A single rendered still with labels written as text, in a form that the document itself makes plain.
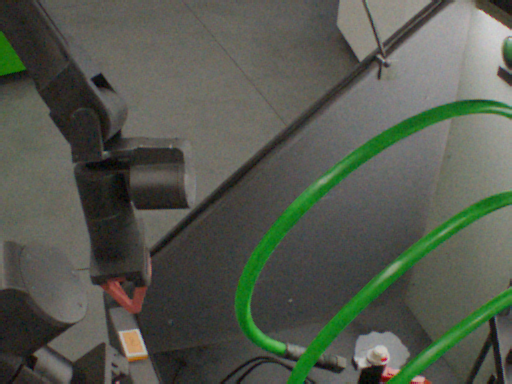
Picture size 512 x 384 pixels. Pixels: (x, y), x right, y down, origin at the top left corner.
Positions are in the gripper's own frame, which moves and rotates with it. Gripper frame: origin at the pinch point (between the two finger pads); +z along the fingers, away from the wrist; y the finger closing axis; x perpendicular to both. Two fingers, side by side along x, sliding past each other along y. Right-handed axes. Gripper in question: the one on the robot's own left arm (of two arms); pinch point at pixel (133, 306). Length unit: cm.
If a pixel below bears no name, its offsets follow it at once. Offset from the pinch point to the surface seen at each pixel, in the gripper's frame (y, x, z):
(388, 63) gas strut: 19.2, -37.8, -18.5
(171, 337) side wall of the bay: 17.0, -2.0, 21.8
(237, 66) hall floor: 313, -43, 95
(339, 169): -15.8, -21.6, -24.1
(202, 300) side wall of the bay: 17.6, -8.1, 15.2
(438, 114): -14.4, -31.2, -27.3
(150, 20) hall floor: 396, 7, 81
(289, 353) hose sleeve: -15.1, -16.4, -3.3
